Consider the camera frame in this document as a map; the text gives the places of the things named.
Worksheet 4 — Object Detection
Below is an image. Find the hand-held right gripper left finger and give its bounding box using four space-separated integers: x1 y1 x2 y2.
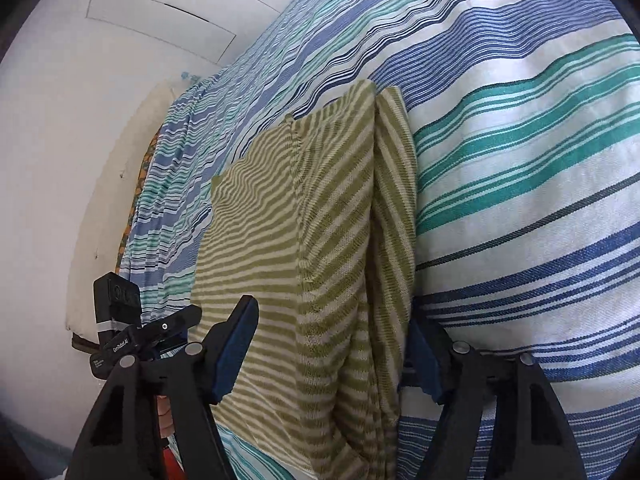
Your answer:
67 294 260 480

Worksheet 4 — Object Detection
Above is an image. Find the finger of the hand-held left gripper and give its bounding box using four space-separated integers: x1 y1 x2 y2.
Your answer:
132 304 203 361

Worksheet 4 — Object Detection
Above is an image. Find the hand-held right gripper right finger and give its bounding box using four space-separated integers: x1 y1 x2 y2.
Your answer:
397 320 588 480

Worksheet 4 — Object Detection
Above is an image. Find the green striped sweater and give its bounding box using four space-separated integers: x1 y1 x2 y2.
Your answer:
189 80 418 480

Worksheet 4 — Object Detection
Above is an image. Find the person's left hand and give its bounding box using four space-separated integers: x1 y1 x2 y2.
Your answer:
156 394 177 436

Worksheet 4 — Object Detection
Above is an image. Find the cream mattress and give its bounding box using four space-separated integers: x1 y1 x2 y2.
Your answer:
65 82 176 333

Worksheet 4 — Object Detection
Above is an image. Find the orange red cloth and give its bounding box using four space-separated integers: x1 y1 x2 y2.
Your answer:
165 447 188 480

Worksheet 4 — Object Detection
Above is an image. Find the orange patterned sheet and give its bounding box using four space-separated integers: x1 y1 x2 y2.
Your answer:
114 127 163 276

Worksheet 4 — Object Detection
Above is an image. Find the blue striped bedsheet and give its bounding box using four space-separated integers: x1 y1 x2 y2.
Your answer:
117 0 640 480

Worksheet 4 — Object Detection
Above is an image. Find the dark wooden bed frame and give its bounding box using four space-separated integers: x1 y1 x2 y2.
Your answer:
70 332 101 356

